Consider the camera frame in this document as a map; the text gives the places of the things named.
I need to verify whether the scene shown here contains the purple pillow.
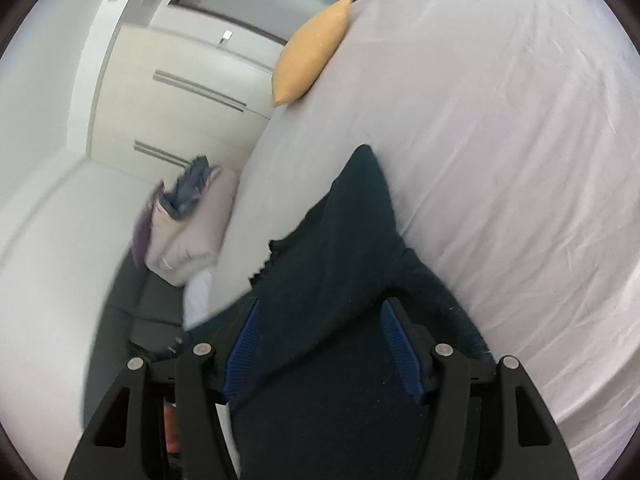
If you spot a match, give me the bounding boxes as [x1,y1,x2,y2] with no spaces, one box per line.
[131,181,164,269]

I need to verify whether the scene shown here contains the yellow cushion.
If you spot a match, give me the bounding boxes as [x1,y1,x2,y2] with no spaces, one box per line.
[271,0,354,107]

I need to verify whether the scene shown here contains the dark green knit sweater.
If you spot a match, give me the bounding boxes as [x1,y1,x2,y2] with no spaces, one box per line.
[190,145,491,479]

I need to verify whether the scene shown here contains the blue grey folded clothes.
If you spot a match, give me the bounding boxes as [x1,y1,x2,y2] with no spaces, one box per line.
[158,156,213,221]

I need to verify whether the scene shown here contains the white bed sheet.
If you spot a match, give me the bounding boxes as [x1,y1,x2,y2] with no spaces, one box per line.
[208,0,639,479]

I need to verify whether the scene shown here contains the cream wardrobe with handles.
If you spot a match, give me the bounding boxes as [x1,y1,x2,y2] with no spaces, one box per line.
[90,25,273,183]

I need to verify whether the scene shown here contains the folded beige duvet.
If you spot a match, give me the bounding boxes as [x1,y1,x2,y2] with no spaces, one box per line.
[144,168,239,286]

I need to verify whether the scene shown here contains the white pillow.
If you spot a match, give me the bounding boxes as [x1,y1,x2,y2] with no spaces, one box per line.
[183,268,213,330]

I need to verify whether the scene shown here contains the person's right hand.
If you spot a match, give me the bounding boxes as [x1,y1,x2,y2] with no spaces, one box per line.
[164,402,180,454]

